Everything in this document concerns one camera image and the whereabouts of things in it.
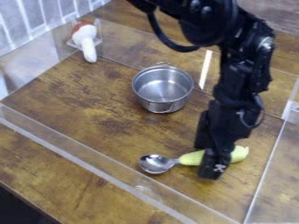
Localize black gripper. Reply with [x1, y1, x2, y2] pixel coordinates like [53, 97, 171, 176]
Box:
[192, 99, 264, 180]

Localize green handled metal spoon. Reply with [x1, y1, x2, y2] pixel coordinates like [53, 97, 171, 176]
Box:
[139, 145, 248, 174]

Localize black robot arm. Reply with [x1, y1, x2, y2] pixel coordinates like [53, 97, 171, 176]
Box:
[126, 0, 275, 179]

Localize small steel pot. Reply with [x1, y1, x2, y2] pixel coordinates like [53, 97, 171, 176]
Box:
[132, 64, 193, 114]

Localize red white toy mushroom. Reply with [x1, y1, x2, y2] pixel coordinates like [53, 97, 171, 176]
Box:
[70, 21, 97, 63]

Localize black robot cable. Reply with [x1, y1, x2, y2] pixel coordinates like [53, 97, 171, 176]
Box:
[145, 11, 201, 53]

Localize clear acrylic enclosure wall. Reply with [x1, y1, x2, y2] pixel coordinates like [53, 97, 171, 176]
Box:
[0, 103, 237, 224]

